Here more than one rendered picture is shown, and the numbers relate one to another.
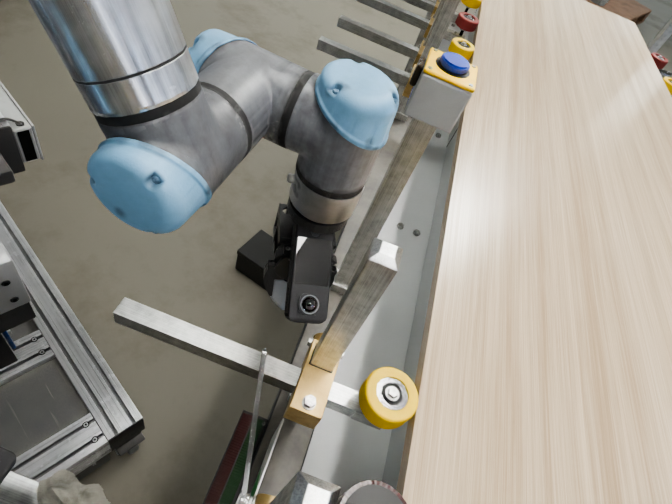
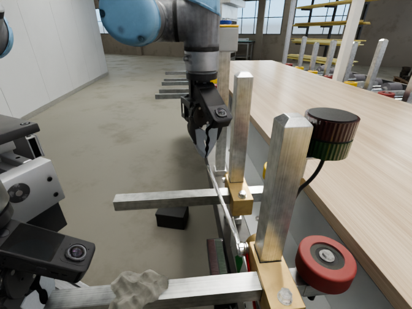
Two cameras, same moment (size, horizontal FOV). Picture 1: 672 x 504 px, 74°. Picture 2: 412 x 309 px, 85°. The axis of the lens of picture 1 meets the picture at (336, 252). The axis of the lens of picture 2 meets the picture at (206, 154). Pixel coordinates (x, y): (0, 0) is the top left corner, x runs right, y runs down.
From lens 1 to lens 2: 0.32 m
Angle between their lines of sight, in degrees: 20
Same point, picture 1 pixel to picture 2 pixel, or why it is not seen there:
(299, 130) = (183, 16)
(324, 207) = (206, 59)
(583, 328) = not seen: hidden behind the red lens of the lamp
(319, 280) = (219, 102)
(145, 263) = (107, 245)
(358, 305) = (242, 115)
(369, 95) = not seen: outside the picture
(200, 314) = (149, 257)
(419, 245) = not seen: hidden behind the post
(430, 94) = (222, 35)
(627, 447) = (397, 150)
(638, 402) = (384, 137)
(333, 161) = (203, 25)
